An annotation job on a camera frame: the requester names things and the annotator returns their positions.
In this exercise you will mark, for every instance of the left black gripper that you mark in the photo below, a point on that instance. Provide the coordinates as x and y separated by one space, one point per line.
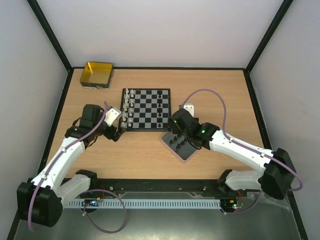
110 136

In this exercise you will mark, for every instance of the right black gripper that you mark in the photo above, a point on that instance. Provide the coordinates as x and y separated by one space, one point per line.
172 124

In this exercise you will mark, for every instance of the pink tray of black pieces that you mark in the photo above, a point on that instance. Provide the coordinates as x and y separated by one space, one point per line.
178 146

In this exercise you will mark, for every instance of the black and grey chessboard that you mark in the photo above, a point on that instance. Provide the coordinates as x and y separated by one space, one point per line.
146 110

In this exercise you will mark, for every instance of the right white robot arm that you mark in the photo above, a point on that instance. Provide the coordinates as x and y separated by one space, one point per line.
272 170

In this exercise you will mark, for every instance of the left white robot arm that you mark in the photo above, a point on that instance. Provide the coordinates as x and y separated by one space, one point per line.
42 200

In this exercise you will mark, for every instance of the yellow metal tin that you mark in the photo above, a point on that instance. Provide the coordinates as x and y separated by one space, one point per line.
97 75

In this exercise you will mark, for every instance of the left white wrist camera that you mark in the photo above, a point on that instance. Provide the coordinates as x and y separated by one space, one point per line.
112 115

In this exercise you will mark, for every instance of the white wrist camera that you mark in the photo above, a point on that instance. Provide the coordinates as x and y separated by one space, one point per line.
190 108
112 115

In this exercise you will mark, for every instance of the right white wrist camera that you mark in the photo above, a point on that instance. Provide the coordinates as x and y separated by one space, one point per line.
190 108

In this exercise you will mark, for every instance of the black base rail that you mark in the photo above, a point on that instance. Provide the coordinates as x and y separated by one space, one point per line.
206 187

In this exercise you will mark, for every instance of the white slotted cable duct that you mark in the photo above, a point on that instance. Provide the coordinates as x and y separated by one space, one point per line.
146 204

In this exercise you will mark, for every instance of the black frame post left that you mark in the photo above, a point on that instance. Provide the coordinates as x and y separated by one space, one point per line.
39 14

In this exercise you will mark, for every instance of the black frame post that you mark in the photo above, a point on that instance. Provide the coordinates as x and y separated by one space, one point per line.
39 14
280 14

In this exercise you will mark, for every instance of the black frame post right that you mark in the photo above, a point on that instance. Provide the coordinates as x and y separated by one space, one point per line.
280 14

